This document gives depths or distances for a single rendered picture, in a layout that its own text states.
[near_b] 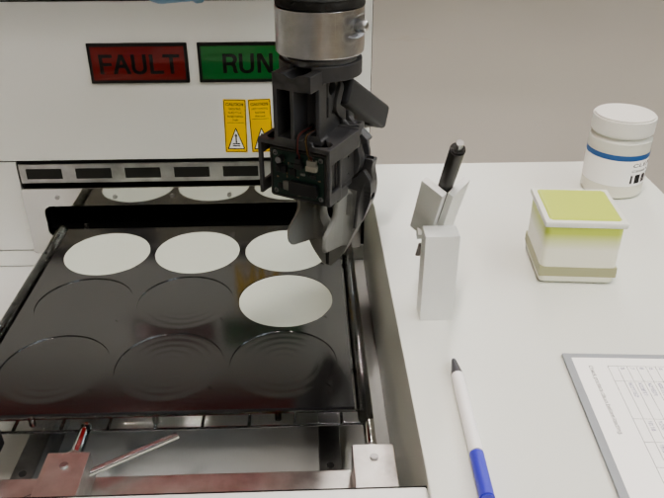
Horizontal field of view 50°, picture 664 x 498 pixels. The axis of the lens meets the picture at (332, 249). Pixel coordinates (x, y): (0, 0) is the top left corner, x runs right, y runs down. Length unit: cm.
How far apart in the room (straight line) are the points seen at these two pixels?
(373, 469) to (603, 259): 30
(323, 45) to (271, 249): 35
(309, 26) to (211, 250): 38
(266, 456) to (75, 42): 53
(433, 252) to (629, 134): 35
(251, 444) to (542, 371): 29
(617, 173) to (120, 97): 60
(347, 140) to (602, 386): 29
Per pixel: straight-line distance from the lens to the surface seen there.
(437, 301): 63
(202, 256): 87
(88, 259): 90
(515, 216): 83
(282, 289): 80
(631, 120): 88
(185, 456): 73
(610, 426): 57
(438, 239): 60
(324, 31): 59
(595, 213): 71
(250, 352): 71
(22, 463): 72
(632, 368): 63
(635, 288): 74
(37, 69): 95
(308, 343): 72
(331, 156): 60
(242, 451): 73
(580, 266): 71
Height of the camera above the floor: 133
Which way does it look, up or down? 30 degrees down
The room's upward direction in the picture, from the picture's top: straight up
